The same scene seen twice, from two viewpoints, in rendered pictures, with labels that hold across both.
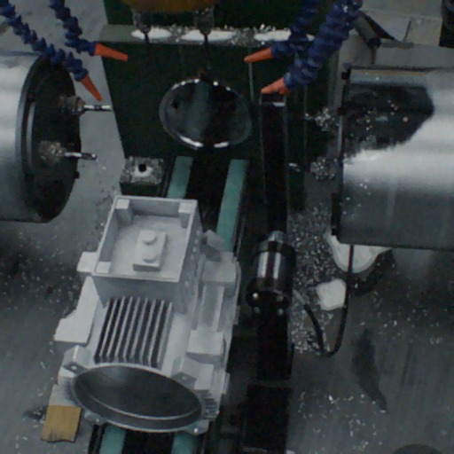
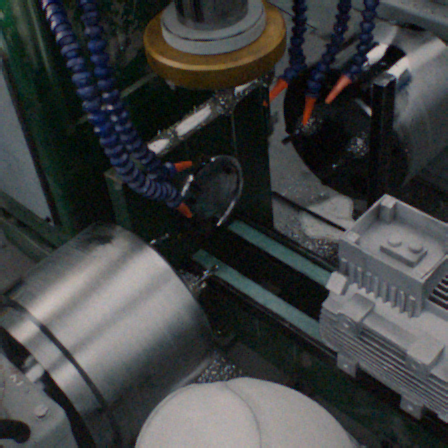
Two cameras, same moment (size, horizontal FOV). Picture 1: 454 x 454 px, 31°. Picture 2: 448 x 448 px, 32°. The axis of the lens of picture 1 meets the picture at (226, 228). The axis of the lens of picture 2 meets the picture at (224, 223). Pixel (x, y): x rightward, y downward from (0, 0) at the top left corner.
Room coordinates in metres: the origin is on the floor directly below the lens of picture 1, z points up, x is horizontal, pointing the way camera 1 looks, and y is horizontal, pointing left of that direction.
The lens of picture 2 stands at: (0.41, 0.76, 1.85)
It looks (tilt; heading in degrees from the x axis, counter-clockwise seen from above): 44 degrees down; 305
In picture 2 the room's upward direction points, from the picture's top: 7 degrees counter-clockwise
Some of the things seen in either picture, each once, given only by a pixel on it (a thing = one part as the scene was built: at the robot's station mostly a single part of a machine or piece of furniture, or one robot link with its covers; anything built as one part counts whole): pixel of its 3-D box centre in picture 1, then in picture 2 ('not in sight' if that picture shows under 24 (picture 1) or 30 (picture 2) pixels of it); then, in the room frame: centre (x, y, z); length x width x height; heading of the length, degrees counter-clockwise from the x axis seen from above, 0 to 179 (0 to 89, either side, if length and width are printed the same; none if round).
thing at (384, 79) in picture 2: (275, 177); (381, 153); (0.70, -0.07, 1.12); 0.04 x 0.03 x 0.26; 167
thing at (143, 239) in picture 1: (150, 255); (400, 255); (0.61, 0.09, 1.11); 0.12 x 0.11 x 0.07; 167
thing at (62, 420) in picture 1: (72, 378); not in sight; (0.65, 0.25, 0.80); 0.21 x 0.05 x 0.01; 170
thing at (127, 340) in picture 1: (154, 328); (422, 318); (0.58, 0.10, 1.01); 0.20 x 0.19 x 0.19; 167
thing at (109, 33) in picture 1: (215, 109); (186, 200); (1.01, 0.00, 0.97); 0.30 x 0.11 x 0.34; 77
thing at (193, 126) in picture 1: (206, 116); (210, 197); (0.95, 0.01, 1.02); 0.15 x 0.02 x 0.15; 77
